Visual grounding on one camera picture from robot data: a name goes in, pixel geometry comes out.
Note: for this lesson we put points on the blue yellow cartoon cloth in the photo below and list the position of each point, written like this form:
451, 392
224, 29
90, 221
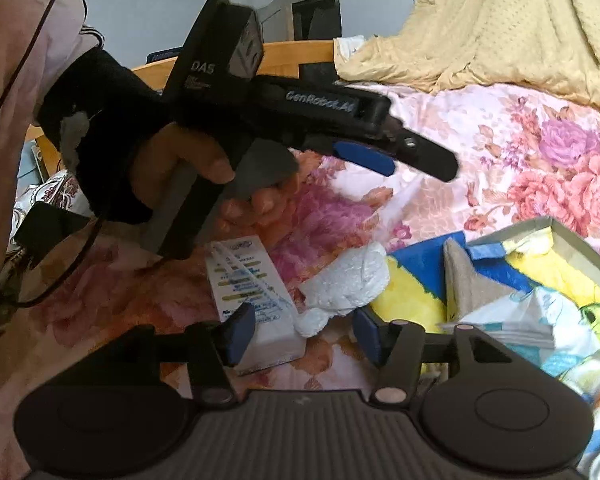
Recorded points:
415, 290

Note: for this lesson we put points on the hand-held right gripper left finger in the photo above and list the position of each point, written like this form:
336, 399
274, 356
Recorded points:
237, 335

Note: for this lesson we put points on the grey door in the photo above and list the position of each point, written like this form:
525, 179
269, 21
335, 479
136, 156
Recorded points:
275, 20

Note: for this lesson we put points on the pink floral blanket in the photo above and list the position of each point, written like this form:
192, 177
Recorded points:
530, 170

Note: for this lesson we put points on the white blue carton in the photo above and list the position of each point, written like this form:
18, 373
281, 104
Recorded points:
260, 290

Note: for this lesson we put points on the black box device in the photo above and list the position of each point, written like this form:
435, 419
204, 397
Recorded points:
45, 232

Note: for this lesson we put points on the person's left hand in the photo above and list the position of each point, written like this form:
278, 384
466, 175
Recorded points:
110, 125

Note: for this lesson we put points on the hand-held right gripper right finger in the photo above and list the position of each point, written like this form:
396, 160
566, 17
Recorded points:
367, 335

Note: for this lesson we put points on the beige dotted quilt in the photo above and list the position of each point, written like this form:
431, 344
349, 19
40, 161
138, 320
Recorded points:
480, 25

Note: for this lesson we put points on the white fluffy cloth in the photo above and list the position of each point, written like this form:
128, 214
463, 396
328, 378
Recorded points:
345, 280

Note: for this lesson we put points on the white face mask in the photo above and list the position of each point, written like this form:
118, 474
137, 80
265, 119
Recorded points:
510, 320

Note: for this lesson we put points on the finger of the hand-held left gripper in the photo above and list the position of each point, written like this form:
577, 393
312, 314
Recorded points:
425, 155
365, 156

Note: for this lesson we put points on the person's left forearm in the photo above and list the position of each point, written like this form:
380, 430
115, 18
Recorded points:
20, 60

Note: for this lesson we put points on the white printed cloth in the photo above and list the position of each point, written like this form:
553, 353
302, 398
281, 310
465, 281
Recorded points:
350, 45

